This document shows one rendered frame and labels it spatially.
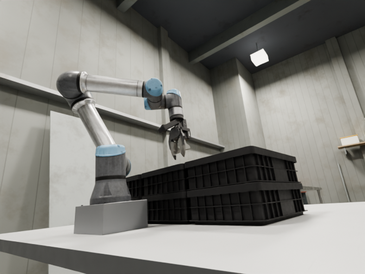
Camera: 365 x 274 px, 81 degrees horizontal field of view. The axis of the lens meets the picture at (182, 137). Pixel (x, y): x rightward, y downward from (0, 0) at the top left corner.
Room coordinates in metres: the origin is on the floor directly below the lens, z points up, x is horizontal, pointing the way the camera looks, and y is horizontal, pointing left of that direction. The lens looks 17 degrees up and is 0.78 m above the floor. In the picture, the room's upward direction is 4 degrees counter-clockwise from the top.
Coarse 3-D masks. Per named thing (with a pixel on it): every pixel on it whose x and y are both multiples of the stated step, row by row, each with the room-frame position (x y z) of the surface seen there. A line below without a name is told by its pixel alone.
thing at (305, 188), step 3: (303, 186) 2.19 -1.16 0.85; (306, 186) 2.36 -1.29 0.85; (309, 186) 2.52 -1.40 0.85; (312, 186) 2.75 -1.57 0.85; (300, 189) 2.13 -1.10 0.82; (303, 189) 2.17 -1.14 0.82; (306, 189) 2.33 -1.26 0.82; (309, 189) 2.48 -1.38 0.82; (312, 189) 2.70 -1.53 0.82; (315, 189) 2.91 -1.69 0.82; (318, 189) 3.21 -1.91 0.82; (321, 189) 3.51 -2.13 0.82; (318, 192) 3.57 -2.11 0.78; (318, 195) 3.58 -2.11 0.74; (321, 198) 3.56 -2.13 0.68; (321, 201) 3.57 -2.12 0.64
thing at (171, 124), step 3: (174, 120) 0.96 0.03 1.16; (177, 120) 0.97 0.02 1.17; (168, 123) 0.93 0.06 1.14; (171, 123) 0.94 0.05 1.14; (174, 123) 0.96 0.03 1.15; (177, 123) 0.97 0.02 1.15; (162, 126) 0.91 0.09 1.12; (165, 126) 0.91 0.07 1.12; (168, 126) 0.93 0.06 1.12; (171, 126) 0.94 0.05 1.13; (159, 129) 0.93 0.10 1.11; (162, 129) 0.92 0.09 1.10; (165, 129) 0.91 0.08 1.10; (159, 132) 0.94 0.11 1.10
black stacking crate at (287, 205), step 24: (192, 192) 0.81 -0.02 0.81; (216, 192) 0.73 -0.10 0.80; (240, 192) 0.68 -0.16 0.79; (264, 192) 0.65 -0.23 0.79; (288, 192) 0.81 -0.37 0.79; (192, 216) 0.83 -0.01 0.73; (216, 216) 0.75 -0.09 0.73; (240, 216) 0.69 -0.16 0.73; (264, 216) 0.65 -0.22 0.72; (288, 216) 0.79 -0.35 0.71
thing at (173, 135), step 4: (172, 116) 0.97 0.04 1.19; (176, 116) 0.96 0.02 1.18; (180, 116) 0.97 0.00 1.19; (172, 120) 0.99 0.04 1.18; (180, 120) 1.00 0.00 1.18; (184, 120) 1.01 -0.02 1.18; (180, 124) 0.99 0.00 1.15; (184, 124) 1.01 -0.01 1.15; (172, 128) 0.98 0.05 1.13; (176, 128) 0.96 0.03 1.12; (180, 128) 0.96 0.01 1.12; (184, 128) 0.98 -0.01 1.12; (188, 128) 1.00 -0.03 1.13; (172, 132) 0.98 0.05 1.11; (176, 132) 0.96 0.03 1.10; (184, 132) 0.99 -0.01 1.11; (172, 136) 0.98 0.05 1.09; (176, 136) 0.97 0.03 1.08; (188, 136) 0.99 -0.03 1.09; (176, 140) 1.01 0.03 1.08
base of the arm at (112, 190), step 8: (104, 176) 0.79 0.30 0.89; (112, 176) 0.79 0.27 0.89; (120, 176) 0.81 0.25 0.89; (96, 184) 0.80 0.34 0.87; (104, 184) 0.79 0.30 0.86; (112, 184) 0.79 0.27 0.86; (120, 184) 0.81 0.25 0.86; (96, 192) 0.79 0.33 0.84; (104, 192) 0.79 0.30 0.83; (112, 192) 0.78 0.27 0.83; (120, 192) 0.80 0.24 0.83; (128, 192) 0.87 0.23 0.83; (96, 200) 0.78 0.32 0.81; (104, 200) 0.77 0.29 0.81; (112, 200) 0.78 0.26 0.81; (120, 200) 0.80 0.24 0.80; (128, 200) 0.83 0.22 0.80
